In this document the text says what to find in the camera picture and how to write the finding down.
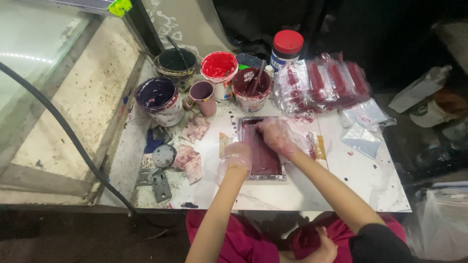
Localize white jar with red lid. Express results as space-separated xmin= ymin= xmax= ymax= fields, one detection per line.
xmin=269 ymin=29 xmax=304 ymax=72

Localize stained pink paper square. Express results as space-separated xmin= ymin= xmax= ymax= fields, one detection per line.
xmin=185 ymin=154 xmax=203 ymax=185
xmin=172 ymin=145 xmax=200 ymax=171
xmin=181 ymin=115 xmax=211 ymax=144

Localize yellowish clear plastic wrapper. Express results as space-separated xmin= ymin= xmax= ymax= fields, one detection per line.
xmin=306 ymin=131 xmax=327 ymax=161

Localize grey sheet with white script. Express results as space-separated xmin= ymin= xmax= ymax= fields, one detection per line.
xmin=142 ymin=0 xmax=234 ymax=59

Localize person's left hand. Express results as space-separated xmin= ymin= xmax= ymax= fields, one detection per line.
xmin=218 ymin=142 xmax=254 ymax=173

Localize maroon paint bucket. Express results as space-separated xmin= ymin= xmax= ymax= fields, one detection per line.
xmin=232 ymin=66 xmax=273 ymax=113

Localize clear bag with red label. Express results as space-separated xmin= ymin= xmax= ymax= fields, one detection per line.
xmin=338 ymin=98 xmax=397 ymax=131

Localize red paint bucket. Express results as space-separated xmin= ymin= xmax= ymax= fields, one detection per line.
xmin=200 ymin=51 xmax=239 ymax=101

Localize black stir stick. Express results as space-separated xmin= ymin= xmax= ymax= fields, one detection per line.
xmin=166 ymin=35 xmax=191 ymax=70

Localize pink mug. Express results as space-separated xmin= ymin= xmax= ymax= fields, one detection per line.
xmin=183 ymin=80 xmax=218 ymax=118

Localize person's black sleeve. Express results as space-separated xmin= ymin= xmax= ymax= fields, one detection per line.
xmin=348 ymin=223 xmax=415 ymax=263

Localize purple stained paint bucket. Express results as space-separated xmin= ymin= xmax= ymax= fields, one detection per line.
xmin=135 ymin=77 xmax=185 ymax=127

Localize neon green tape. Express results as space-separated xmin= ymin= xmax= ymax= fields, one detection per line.
xmin=107 ymin=0 xmax=133 ymax=18

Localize pile of red plastic-wrapped packets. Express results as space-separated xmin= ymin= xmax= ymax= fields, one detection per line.
xmin=272 ymin=52 xmax=373 ymax=117

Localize person's red trousers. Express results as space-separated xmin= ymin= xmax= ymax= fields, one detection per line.
xmin=185 ymin=210 xmax=407 ymax=263

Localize stir stick with maroon paint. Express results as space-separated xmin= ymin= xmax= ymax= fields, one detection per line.
xmin=250 ymin=59 xmax=267 ymax=96

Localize glass tank with metal frame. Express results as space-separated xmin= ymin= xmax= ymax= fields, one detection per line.
xmin=0 ymin=0 xmax=147 ymax=205

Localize black hose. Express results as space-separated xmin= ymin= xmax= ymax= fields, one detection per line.
xmin=0 ymin=61 xmax=139 ymax=215

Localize person's right hand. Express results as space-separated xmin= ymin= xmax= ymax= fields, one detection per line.
xmin=255 ymin=118 xmax=304 ymax=158

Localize blue plastic container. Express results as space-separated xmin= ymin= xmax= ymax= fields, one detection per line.
xmin=236 ymin=53 xmax=265 ymax=70

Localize blue cloth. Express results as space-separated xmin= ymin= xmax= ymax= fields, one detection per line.
xmin=143 ymin=129 xmax=166 ymax=154

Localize grey metal bracket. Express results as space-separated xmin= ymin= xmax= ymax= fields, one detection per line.
xmin=152 ymin=172 xmax=173 ymax=204
xmin=135 ymin=168 xmax=164 ymax=187

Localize foil tray with maroon paste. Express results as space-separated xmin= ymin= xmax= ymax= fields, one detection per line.
xmin=238 ymin=116 xmax=287 ymax=182

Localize clear plastic bag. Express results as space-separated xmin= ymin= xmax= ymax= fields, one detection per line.
xmin=402 ymin=182 xmax=468 ymax=262

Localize white paper bag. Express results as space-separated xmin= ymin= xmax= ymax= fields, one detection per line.
xmin=388 ymin=65 xmax=453 ymax=114

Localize white and green cup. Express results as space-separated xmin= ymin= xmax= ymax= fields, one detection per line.
xmin=409 ymin=88 xmax=468 ymax=128

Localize dark green paint bucket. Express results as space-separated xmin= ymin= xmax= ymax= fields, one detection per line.
xmin=153 ymin=47 xmax=199 ymax=93

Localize round grey lid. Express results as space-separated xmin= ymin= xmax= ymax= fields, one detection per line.
xmin=152 ymin=144 xmax=177 ymax=169

